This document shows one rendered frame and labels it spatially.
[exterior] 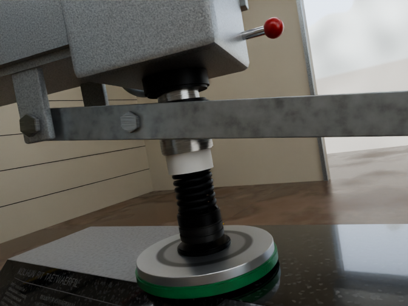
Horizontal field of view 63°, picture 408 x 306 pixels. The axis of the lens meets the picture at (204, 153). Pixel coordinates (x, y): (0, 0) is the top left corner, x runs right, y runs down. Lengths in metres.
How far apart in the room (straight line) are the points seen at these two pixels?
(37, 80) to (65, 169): 5.54
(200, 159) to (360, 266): 0.26
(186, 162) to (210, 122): 0.08
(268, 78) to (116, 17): 5.29
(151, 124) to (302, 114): 0.20
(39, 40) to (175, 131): 0.22
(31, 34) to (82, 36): 0.09
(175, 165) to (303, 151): 5.08
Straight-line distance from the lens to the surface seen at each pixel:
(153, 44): 0.42
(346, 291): 0.44
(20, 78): 0.57
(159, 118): 0.46
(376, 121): 0.42
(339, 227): 0.65
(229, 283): 0.45
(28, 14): 0.55
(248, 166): 5.94
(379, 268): 0.50
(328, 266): 0.50
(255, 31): 0.56
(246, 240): 0.54
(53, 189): 5.93
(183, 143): 0.47
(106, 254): 0.73
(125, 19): 0.44
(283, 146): 5.63
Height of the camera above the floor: 1.01
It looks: 3 degrees down
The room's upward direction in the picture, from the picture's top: 10 degrees counter-clockwise
